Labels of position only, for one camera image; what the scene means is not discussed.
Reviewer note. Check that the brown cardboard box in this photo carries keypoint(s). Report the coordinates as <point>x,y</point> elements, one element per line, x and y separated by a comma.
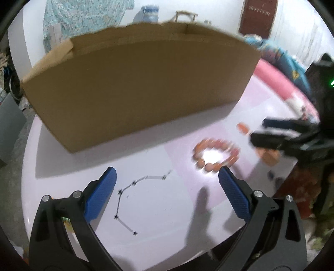
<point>143,91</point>

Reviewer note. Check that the grey flat panel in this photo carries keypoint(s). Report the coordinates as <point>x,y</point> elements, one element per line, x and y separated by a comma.
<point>10,125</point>

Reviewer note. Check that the blue floral blanket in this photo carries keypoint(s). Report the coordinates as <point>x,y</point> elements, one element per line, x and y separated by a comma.
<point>287,62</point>

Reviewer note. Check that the brown wooden door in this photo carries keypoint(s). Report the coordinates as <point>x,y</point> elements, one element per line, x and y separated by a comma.
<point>257,20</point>

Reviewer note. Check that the teal patterned wall cloth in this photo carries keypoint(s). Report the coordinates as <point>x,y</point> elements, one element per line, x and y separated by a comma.
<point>86,15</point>

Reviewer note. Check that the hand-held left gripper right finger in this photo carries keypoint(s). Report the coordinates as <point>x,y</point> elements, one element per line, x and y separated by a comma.
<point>234,192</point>

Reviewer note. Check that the blue water jug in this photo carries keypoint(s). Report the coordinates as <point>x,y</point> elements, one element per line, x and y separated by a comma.
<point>148,14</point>

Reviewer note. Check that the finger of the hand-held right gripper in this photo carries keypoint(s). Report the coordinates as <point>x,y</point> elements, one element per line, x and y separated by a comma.
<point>268,140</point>
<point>276,123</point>

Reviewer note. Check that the pile of clothes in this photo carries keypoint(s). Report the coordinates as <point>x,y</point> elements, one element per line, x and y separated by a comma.
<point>4,70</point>

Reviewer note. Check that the pink floral blanket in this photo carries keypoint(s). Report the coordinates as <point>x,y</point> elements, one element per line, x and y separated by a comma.
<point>276,80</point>

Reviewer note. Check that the wooden chair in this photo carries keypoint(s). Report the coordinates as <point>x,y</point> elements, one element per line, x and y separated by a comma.
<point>185,13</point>

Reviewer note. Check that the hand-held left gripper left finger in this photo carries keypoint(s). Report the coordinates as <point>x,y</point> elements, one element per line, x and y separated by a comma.
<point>100,192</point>

